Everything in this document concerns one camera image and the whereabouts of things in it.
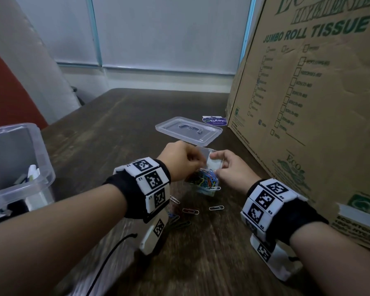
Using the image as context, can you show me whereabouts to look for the person's right hand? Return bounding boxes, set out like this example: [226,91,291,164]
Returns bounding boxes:
[209,150,263,194]

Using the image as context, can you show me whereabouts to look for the person's left hand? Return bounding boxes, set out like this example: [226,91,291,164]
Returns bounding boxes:
[156,141,206,182]

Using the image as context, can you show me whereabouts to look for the small clear paper clip box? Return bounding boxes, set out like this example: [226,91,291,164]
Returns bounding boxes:
[185,147,226,196]

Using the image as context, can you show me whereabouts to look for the clear plastic container lid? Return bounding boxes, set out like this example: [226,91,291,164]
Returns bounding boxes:
[155,116,223,148]

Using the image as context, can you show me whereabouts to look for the coloured paper clips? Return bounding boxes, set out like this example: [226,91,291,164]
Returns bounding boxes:
[166,169,225,230]

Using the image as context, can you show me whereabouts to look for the clear plastic storage bin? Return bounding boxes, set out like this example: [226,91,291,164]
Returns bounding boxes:
[0,123,56,225]

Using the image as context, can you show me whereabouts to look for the bundle of markers and pens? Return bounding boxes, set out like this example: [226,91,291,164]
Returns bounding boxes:
[27,164,41,183]

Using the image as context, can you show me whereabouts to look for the person's left forearm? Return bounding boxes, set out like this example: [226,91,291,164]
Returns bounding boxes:
[0,183,129,296]

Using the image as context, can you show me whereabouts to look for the person's right forearm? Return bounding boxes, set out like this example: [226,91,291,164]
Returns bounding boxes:
[289,222,370,296]

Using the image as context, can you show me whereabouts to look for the black wristband with marker tiles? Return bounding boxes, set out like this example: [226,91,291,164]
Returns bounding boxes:
[103,157,172,224]
[240,178,329,245]

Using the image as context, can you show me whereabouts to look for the round blue sticker card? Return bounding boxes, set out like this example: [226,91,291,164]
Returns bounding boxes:
[202,115,228,126]

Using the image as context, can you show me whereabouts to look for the large printed cardboard box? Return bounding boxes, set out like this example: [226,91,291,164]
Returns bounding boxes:
[225,0,370,253]

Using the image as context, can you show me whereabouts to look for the frosted glass partition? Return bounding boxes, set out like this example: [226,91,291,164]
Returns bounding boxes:
[14,0,257,75]

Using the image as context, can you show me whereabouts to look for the red panel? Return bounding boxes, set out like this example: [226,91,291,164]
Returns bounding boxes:
[0,42,49,130]

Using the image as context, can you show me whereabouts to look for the black camera cable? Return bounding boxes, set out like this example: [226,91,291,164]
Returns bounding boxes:
[86,233,139,296]

